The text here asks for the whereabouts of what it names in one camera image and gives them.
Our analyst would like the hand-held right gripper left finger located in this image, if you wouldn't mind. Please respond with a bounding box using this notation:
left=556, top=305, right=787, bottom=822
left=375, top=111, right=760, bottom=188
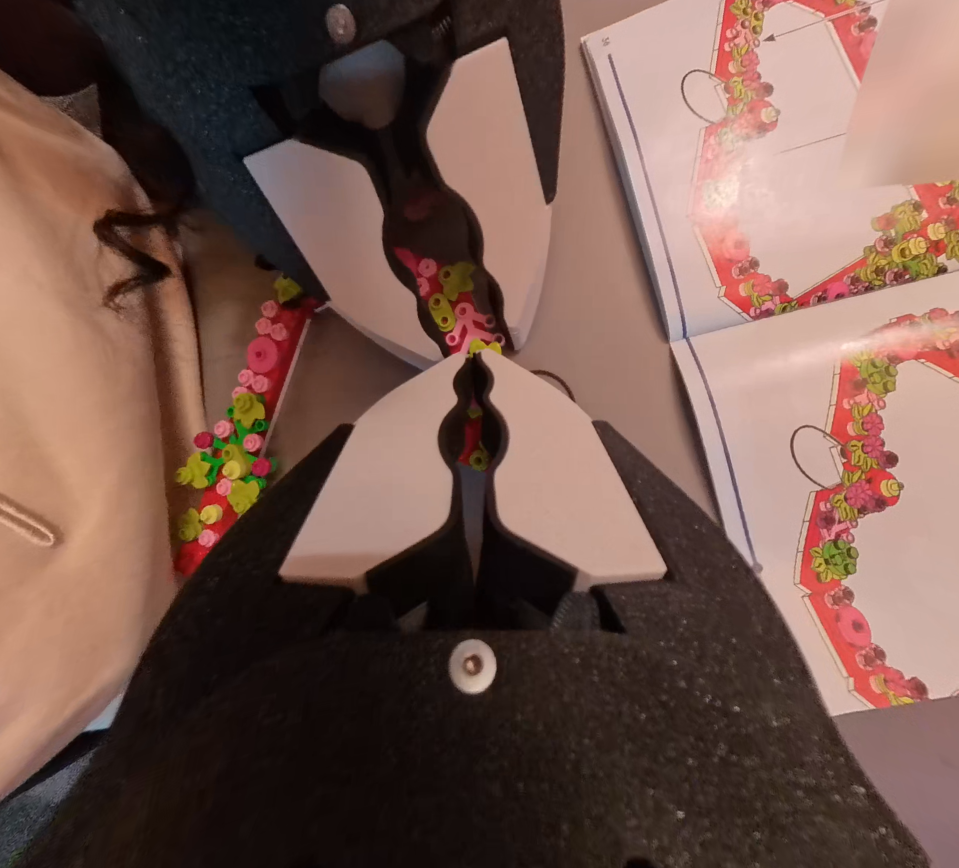
left=279, top=356, right=477, bottom=595

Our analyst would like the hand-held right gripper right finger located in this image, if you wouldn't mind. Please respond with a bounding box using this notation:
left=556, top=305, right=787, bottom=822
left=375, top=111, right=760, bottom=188
left=477, top=350, right=668, bottom=593

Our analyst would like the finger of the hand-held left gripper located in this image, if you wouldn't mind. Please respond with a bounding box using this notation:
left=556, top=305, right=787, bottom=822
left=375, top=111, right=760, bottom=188
left=423, top=36, right=557, bottom=354
left=243, top=137, right=454, bottom=369

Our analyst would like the red heart brick flower wreath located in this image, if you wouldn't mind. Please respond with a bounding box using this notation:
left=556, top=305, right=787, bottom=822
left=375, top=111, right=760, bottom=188
left=172, top=246, right=514, bottom=577

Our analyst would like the grey desk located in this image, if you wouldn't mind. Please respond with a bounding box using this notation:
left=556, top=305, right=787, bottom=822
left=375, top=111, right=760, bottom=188
left=180, top=0, right=959, bottom=868

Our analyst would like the building instruction booklet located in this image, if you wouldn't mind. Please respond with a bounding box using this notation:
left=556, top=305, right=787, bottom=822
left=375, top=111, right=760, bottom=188
left=580, top=0, right=959, bottom=718

